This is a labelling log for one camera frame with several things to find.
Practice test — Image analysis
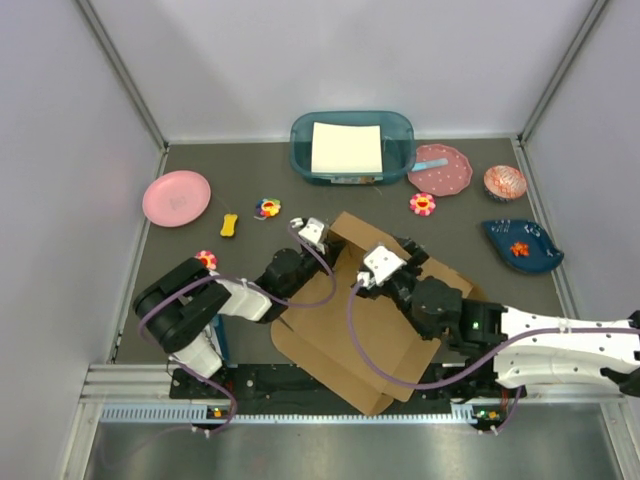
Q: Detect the brown cardboard box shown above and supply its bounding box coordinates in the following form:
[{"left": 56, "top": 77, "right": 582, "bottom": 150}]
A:
[{"left": 270, "top": 210, "right": 490, "bottom": 417}]

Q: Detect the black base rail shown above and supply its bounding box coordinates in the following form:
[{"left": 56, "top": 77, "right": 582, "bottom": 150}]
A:
[{"left": 169, "top": 362, "right": 531, "bottom": 415}]

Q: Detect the dark blue leaf dish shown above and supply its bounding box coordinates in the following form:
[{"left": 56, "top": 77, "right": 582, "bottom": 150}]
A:
[{"left": 481, "top": 219, "right": 564, "bottom": 275}]

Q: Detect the grey slotted cable duct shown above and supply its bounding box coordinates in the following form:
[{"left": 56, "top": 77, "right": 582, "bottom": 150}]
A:
[{"left": 100, "top": 404, "right": 499, "bottom": 425}]

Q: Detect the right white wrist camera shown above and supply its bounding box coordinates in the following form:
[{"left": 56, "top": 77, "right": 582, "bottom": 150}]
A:
[{"left": 357, "top": 244, "right": 406, "bottom": 289}]

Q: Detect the light blue marker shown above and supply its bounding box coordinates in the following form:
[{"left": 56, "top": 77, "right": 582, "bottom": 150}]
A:
[{"left": 411, "top": 158, "right": 449, "bottom": 172}]

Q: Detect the white paper sheet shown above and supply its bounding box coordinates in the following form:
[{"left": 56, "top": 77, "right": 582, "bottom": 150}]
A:
[{"left": 311, "top": 122, "right": 383, "bottom": 174}]

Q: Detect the rainbow flower toy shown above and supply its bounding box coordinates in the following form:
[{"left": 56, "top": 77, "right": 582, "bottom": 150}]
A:
[{"left": 254, "top": 198, "right": 281, "bottom": 220}]

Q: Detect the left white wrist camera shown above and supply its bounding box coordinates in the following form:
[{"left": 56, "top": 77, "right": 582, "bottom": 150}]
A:
[{"left": 289, "top": 217, "right": 329, "bottom": 255}]

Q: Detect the pink smiling flower toy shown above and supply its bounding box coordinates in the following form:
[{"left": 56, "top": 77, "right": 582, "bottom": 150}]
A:
[{"left": 409, "top": 192, "right": 436, "bottom": 217}]

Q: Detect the yellow bone toy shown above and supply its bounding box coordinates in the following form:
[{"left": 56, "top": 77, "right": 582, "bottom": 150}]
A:
[{"left": 219, "top": 213, "right": 238, "bottom": 238}]

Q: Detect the purple cable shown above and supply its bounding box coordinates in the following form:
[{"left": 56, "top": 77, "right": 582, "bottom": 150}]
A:
[
  {"left": 347, "top": 282, "right": 640, "bottom": 391},
  {"left": 137, "top": 222, "right": 337, "bottom": 361}
]

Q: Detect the small orange toy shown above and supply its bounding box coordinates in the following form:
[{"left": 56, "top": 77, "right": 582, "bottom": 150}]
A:
[{"left": 510, "top": 241, "right": 530, "bottom": 257}]

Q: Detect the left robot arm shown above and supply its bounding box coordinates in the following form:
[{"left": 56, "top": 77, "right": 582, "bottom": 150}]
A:
[{"left": 132, "top": 234, "right": 345, "bottom": 397}]

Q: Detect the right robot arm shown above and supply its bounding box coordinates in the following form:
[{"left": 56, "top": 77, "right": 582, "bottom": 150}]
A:
[{"left": 366, "top": 242, "right": 639, "bottom": 397}]

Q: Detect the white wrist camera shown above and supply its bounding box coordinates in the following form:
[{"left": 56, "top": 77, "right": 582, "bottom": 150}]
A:
[
  {"left": 357, "top": 244, "right": 406, "bottom": 289},
  {"left": 289, "top": 217, "right": 329, "bottom": 255}
]

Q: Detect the blue packaged item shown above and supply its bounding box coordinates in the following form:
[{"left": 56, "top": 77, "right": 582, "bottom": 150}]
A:
[{"left": 205, "top": 315, "right": 230, "bottom": 361}]

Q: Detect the pink dotted plate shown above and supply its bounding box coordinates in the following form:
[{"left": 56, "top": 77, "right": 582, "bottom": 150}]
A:
[{"left": 407, "top": 144, "right": 473, "bottom": 197}]

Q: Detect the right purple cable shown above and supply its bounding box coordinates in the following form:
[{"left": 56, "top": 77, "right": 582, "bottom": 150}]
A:
[{"left": 347, "top": 282, "right": 640, "bottom": 391}]

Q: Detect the pink round plate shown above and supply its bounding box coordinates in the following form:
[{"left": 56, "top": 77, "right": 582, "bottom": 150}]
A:
[{"left": 142, "top": 170, "right": 211, "bottom": 228}]

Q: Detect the teal plastic bin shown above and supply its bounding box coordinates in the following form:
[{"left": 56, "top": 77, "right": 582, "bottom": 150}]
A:
[{"left": 289, "top": 110, "right": 416, "bottom": 185}]

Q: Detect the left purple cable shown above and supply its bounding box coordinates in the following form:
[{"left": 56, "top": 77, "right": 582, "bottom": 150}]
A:
[{"left": 137, "top": 222, "right": 337, "bottom": 361}]

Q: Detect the red patterned bowl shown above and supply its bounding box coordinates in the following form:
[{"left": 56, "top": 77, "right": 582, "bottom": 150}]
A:
[{"left": 483, "top": 165, "right": 528, "bottom": 202}]

